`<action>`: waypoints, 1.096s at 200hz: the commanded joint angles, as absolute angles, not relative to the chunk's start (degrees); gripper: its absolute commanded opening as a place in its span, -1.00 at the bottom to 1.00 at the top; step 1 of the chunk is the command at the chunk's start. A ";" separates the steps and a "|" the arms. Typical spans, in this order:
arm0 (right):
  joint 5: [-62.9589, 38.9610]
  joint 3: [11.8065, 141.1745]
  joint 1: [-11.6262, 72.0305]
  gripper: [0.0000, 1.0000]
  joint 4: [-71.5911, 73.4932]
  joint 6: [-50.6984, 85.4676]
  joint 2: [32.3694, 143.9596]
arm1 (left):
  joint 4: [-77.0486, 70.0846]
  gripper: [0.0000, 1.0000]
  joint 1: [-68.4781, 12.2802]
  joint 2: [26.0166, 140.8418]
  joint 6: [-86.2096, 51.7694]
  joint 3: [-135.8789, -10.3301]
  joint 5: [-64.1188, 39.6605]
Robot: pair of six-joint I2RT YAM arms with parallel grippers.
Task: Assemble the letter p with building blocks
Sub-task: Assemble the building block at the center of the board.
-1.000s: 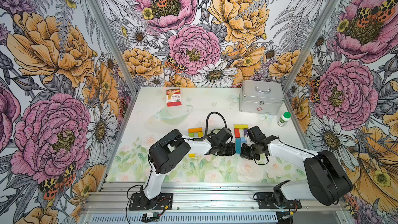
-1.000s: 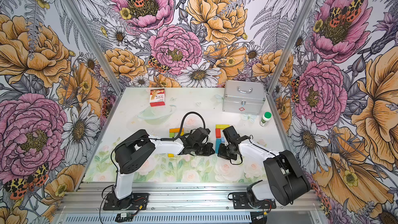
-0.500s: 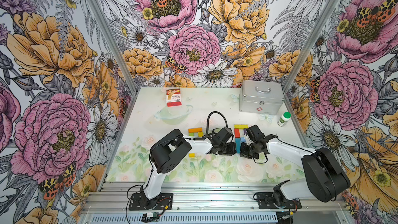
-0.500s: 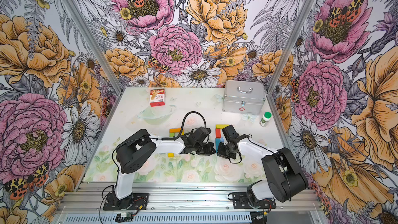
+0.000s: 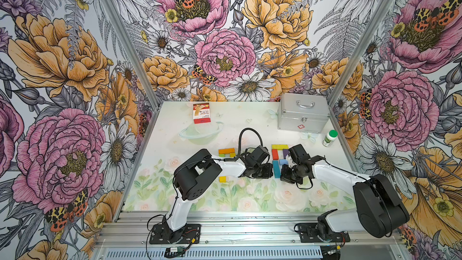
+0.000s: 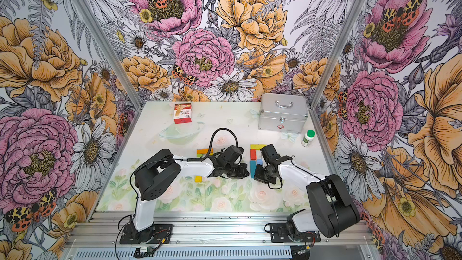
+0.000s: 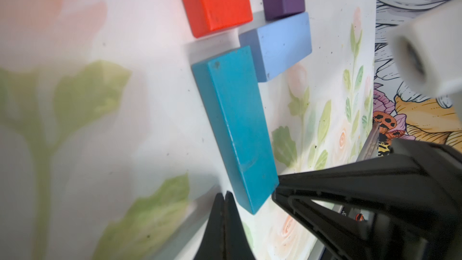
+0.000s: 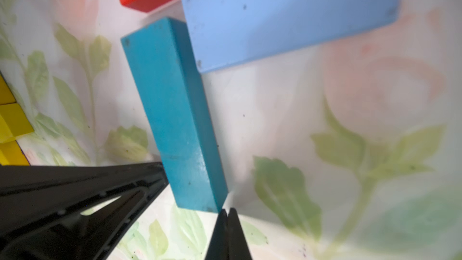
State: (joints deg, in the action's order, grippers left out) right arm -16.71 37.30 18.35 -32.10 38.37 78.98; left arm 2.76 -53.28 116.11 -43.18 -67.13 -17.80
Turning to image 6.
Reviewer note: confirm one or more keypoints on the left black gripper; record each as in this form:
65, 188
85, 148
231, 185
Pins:
240, 175

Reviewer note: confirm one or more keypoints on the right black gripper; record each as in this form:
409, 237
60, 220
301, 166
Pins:
258, 177

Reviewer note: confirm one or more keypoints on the teal block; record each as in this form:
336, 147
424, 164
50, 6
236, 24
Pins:
252, 165

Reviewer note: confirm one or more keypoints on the red block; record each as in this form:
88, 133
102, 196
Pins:
253, 155

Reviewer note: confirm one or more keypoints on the yellow-green block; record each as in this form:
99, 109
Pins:
257, 146

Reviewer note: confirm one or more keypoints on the orange long block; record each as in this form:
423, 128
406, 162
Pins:
204, 151

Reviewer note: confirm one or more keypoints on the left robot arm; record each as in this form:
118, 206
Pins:
156, 175

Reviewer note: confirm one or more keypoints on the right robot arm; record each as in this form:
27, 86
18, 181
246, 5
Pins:
331, 208

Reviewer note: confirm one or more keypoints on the white bottle green cap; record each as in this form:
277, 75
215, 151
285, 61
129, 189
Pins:
309, 137

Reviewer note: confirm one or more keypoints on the silver metal case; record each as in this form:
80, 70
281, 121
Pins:
283, 113

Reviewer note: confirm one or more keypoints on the clear glass bowl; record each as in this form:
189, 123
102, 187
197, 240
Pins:
181, 134

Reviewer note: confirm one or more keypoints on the red white cardboard box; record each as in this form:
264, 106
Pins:
182, 113

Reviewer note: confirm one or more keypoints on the small circuit board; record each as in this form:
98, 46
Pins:
143, 252

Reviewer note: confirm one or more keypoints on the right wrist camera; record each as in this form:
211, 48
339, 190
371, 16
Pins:
269, 154

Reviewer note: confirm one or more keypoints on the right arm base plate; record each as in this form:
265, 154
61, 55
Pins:
286, 233

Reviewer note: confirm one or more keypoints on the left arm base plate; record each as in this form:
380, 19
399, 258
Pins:
155, 234

